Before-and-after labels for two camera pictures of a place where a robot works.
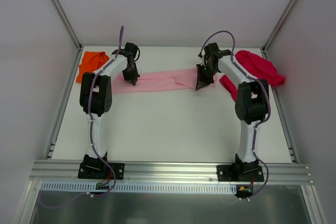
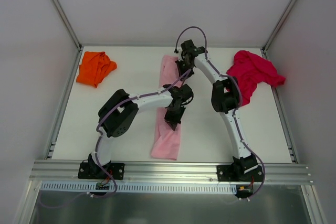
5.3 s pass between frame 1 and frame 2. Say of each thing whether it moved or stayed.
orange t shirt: stayed
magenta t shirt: stayed
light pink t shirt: moved
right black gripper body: moved
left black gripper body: moved
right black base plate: stayed
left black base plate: stayed
